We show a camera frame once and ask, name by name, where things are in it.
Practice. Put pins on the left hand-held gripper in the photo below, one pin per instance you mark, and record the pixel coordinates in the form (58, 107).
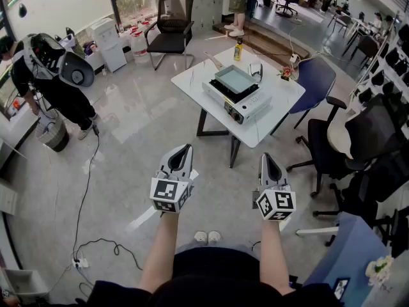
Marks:
(166, 190)

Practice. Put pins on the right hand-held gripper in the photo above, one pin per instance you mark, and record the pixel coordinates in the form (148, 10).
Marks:
(276, 203)

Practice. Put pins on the white portable induction cooktop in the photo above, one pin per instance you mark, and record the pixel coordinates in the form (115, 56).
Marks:
(252, 104)

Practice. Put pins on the square grey frying pan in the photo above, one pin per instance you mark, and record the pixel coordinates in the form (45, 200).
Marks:
(234, 78)

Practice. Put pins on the person's right forearm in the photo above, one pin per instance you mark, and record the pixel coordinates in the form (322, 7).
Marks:
(274, 257)

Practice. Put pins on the person's left forearm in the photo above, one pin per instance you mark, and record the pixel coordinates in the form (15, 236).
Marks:
(159, 251)

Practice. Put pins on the person's left white shoe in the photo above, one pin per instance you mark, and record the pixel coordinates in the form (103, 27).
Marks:
(200, 238)

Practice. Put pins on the person's white shoe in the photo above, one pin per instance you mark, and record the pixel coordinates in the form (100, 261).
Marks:
(200, 238)
(214, 237)

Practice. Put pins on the person's blue jeans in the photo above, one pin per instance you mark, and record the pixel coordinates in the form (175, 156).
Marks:
(187, 249)

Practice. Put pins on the person's right white shoe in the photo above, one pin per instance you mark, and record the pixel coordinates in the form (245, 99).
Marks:
(214, 237)

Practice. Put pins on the black mesh office chair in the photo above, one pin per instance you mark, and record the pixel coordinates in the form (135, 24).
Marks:
(367, 197)
(319, 139)

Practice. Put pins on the blue covered table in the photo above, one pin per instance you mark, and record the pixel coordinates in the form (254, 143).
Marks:
(348, 251)

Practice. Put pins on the cream round fan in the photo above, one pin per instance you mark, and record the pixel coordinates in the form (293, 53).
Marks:
(340, 136)

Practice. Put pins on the person's black shirt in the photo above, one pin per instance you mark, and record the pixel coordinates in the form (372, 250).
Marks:
(217, 283)

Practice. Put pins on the white floor power strip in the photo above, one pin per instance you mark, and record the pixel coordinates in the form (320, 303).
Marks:
(81, 262)

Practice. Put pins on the white marble table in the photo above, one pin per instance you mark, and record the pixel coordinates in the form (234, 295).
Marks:
(198, 75)

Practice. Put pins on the white flower bunch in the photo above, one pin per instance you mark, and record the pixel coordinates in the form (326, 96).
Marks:
(378, 269)

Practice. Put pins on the grey waste bin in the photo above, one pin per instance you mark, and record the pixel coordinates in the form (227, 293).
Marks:
(56, 137)

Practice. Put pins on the blue chair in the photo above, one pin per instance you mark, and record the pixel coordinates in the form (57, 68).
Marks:
(314, 82)

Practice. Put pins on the potted pink flowers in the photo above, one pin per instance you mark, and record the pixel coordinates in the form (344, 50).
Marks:
(286, 73)

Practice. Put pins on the white silver pouch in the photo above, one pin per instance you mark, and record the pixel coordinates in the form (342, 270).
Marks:
(255, 72)

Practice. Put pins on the clear water jug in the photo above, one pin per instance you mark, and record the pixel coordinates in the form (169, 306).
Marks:
(140, 48)

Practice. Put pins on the black mesh cantilever chair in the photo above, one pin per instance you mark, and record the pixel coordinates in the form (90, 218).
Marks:
(169, 43)

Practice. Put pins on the grey pod backpack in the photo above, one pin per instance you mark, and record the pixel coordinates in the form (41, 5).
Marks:
(73, 72)

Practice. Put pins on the white water dispenser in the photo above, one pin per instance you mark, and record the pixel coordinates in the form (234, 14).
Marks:
(110, 46)

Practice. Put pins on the white shelf rack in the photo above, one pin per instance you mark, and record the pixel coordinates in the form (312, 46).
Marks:
(367, 78)

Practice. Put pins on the yellow oil bottle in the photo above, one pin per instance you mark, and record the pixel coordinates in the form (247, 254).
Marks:
(238, 51)

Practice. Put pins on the wooden step platform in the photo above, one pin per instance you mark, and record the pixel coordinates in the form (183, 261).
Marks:
(271, 42)

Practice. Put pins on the white open box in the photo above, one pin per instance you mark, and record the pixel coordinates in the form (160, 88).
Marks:
(25, 283)

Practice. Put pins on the dark dining chair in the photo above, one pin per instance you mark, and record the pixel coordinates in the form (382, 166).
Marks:
(367, 48)

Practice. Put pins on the black pendant lamp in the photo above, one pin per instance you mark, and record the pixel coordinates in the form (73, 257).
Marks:
(69, 32)
(22, 11)

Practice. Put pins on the row of black headsets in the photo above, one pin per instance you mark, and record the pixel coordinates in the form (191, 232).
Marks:
(392, 56)

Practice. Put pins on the grey locker cabinet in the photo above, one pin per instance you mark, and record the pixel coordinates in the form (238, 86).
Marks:
(204, 5)

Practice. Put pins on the small picture frame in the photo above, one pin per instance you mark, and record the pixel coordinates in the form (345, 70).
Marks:
(341, 289)

